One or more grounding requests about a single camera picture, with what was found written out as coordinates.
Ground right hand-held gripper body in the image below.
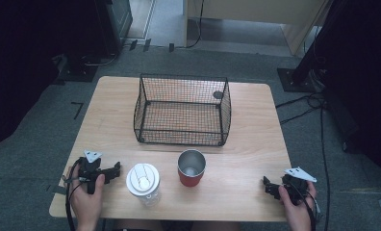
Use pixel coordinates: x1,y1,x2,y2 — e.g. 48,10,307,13
277,166,318,207

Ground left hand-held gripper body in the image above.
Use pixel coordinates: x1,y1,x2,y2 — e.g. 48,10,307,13
77,149,113,195

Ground clear bottle with white lid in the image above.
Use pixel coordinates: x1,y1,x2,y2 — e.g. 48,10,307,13
125,163,162,207

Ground black wire mesh basket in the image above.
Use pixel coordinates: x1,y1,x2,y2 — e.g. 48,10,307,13
133,73,233,147

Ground red steel cup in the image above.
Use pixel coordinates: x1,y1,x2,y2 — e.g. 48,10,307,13
177,148,208,189

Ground person's right hand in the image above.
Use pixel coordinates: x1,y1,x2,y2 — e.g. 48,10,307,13
277,182,318,231

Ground person's left hand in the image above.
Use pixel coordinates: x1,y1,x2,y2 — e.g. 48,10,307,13
68,164,106,231

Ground dark tape piece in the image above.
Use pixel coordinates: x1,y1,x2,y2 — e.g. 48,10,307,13
45,184,67,195

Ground black stand foot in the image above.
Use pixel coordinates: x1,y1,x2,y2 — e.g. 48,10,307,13
52,53,99,85

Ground dark curtain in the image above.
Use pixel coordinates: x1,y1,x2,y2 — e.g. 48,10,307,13
293,0,381,193
0,0,98,152

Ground black cabinet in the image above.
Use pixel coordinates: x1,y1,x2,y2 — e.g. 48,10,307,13
93,0,134,56

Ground beige wooden cabinet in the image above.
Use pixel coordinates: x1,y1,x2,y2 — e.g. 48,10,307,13
183,0,335,58

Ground long black floor cable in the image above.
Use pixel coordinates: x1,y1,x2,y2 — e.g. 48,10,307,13
318,105,332,231

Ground right hand-held gripper cable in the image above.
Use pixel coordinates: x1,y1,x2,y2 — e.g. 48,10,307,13
288,182,318,231

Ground hand-held gripper cable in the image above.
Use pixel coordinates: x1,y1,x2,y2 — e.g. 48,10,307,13
63,159,84,231
288,182,318,231

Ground left hand-held gripper cable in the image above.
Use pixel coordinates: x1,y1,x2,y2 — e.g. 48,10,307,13
63,159,84,231

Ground tangled black floor cables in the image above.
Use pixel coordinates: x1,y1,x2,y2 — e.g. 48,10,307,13
274,91,325,126

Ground black stand base plate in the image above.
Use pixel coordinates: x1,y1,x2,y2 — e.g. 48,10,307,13
276,67,319,94

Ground black cable by cabinet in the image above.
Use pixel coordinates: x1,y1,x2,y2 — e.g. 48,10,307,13
174,0,206,50

